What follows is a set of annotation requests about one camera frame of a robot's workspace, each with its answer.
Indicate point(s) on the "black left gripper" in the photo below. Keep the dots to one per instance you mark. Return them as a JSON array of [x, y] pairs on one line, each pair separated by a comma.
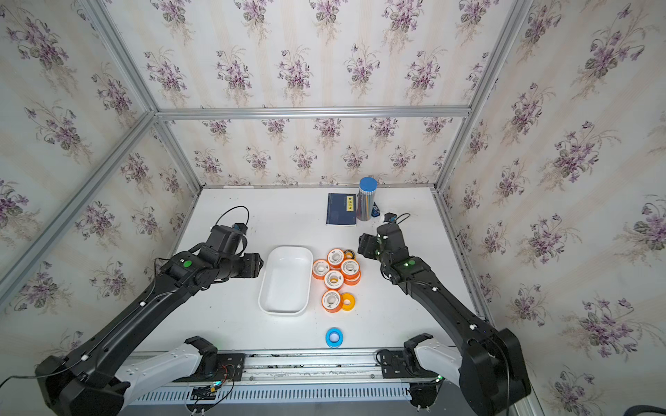
[[253, 265]]

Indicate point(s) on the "dark blue booklet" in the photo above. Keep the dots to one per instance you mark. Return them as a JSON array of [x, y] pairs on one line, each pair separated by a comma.
[[341, 209]]

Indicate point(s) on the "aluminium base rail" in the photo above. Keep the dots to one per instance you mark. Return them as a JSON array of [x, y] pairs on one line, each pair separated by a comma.
[[305, 376]]

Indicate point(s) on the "orange sealing tape roll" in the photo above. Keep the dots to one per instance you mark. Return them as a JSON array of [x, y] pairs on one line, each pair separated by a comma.
[[355, 281], [335, 258], [334, 280], [350, 270], [332, 301], [320, 269]]

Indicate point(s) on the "white plastic storage box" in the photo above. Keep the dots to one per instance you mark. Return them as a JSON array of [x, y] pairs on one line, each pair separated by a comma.
[[285, 289]]

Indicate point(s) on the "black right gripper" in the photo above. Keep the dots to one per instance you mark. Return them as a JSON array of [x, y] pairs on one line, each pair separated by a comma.
[[369, 242]]

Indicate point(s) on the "silver cylinder blue lid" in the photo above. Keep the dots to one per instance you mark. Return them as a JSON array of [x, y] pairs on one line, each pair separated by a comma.
[[365, 198]]

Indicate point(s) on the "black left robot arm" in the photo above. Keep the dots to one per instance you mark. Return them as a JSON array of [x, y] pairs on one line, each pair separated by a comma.
[[85, 381]]

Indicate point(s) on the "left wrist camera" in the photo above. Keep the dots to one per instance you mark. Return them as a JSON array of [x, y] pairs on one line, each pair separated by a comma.
[[240, 227]]

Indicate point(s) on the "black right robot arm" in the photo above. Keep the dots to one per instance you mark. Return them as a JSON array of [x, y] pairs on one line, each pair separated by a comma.
[[486, 364]]

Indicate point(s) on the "blue sealing tape roll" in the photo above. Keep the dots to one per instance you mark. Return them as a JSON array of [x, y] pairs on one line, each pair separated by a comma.
[[334, 338]]

